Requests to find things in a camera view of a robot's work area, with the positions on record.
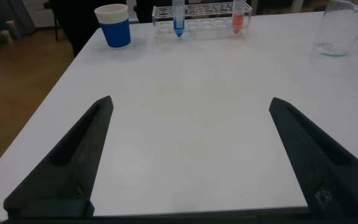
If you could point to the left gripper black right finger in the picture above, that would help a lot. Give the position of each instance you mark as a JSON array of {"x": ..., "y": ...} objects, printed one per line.
[{"x": 328, "y": 177}]

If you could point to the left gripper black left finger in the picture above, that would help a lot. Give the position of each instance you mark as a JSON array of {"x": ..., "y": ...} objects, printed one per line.
[{"x": 70, "y": 168}]

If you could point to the blue pigment test tube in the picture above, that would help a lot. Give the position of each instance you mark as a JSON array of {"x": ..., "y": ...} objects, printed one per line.
[{"x": 178, "y": 23}]

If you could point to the clear glass beaker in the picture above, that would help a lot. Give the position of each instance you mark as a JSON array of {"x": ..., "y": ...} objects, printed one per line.
[{"x": 337, "y": 31}]

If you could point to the red pigment test tube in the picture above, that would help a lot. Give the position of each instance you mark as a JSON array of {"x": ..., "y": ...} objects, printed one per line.
[{"x": 237, "y": 21}]

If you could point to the clear acrylic test tube rack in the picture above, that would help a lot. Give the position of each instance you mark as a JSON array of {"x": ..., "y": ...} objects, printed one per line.
[{"x": 204, "y": 28}]

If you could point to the person in black clothes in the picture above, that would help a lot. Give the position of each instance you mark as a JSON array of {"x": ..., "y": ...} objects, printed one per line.
[{"x": 79, "y": 28}]

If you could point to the blue cup with white rim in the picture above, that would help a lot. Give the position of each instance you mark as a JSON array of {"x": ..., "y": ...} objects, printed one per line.
[{"x": 115, "y": 32}]

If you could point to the small white cup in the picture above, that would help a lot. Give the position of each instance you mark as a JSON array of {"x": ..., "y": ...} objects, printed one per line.
[{"x": 6, "y": 36}]

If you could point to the purple tumbler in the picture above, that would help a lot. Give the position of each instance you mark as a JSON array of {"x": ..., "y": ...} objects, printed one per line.
[{"x": 13, "y": 29}]

